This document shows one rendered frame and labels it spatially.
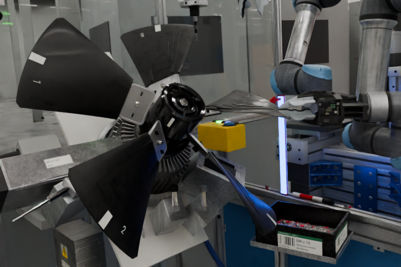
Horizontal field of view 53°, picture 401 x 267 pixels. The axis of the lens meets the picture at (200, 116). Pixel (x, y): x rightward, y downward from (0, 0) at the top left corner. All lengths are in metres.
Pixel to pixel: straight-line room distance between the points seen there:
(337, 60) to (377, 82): 4.54
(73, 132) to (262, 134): 1.44
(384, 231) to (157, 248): 0.61
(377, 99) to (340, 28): 4.71
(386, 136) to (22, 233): 1.26
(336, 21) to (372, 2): 4.53
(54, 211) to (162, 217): 0.26
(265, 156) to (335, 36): 3.45
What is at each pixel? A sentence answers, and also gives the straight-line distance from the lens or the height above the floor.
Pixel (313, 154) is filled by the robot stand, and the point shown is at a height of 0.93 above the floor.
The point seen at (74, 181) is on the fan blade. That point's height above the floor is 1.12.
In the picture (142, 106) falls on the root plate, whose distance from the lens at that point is 0.99.
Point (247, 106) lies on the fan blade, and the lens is 1.13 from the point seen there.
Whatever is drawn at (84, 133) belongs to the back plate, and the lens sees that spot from 1.16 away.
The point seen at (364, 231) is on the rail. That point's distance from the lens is 1.27.
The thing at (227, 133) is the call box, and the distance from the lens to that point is 1.45.
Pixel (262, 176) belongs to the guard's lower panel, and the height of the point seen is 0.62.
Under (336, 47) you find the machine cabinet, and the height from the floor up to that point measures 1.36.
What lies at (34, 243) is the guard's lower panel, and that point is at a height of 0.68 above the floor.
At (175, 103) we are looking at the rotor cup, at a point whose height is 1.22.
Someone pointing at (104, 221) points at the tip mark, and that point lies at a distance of 0.78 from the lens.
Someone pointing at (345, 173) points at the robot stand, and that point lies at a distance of 1.64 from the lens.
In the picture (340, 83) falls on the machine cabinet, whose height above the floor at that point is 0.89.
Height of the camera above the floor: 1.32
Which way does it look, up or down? 8 degrees down
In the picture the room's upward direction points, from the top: 3 degrees counter-clockwise
